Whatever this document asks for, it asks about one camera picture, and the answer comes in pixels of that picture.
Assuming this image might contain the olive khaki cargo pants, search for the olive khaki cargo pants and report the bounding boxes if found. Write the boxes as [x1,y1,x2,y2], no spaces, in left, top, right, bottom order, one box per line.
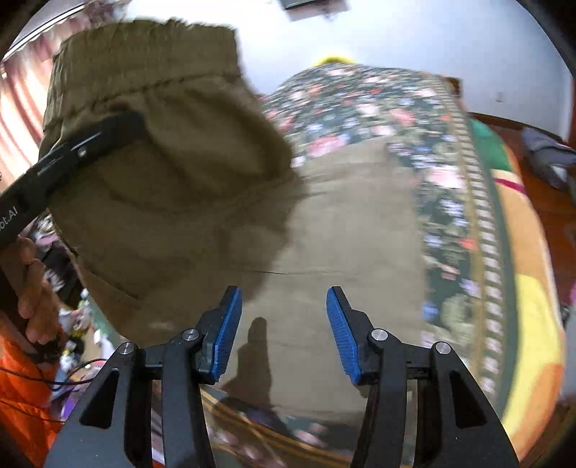
[41,21,426,424]

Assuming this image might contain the person's left hand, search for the person's left hand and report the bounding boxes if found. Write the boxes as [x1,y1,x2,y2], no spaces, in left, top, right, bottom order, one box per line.
[1,236,60,345]

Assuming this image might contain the pink orange window curtain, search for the pink orange window curtain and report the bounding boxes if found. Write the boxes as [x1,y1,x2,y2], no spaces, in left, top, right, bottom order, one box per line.
[1,1,128,189]

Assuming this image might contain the dark floral bed quilt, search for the dark floral bed quilt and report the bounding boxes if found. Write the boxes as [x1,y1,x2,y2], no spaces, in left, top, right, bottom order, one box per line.
[203,64,517,467]

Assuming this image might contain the grey purple backpack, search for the grey purple backpack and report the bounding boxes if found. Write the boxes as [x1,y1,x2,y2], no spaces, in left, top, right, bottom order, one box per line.
[520,127,575,192]

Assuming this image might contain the small black wall monitor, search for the small black wall monitor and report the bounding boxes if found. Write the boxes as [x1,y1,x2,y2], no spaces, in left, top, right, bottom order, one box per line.
[278,0,350,13]

